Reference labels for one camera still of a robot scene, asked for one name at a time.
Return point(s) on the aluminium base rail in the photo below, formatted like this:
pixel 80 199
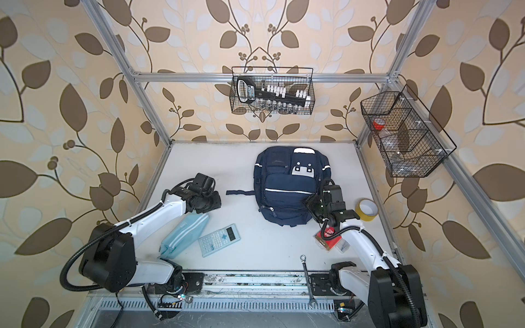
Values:
pixel 236 291

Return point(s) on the black wire basket right wall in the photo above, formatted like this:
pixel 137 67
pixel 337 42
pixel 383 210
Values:
pixel 423 142

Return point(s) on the silver combination wrench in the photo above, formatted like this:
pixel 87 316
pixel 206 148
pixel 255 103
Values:
pixel 312 301

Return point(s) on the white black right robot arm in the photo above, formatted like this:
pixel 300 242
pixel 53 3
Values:
pixel 391 291

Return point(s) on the socket set black rail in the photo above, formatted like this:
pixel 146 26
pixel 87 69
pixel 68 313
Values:
pixel 268 92

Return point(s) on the light blue pencil case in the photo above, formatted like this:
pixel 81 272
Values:
pixel 185 233

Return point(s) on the red book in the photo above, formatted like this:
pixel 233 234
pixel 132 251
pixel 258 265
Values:
pixel 327 245

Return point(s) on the red cap clear bottle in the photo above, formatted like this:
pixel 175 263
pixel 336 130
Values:
pixel 386 140

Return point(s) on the yellow tape roll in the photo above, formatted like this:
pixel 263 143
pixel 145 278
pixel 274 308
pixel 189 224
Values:
pixel 366 209

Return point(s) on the light blue calculator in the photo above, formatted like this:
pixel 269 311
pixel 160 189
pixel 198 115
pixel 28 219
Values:
pixel 218 240

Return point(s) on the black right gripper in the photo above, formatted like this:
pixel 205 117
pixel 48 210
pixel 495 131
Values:
pixel 312 201

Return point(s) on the black wire basket wall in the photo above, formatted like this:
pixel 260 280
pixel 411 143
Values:
pixel 423 142
pixel 291 73

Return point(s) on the navy blue school backpack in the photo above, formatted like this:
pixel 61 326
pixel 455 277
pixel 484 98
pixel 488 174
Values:
pixel 284 178

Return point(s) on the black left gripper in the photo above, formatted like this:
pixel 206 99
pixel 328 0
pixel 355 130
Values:
pixel 217 202

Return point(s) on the black wire basket back wall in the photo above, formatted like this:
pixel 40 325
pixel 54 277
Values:
pixel 291 73

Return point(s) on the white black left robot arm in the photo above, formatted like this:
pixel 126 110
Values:
pixel 108 260

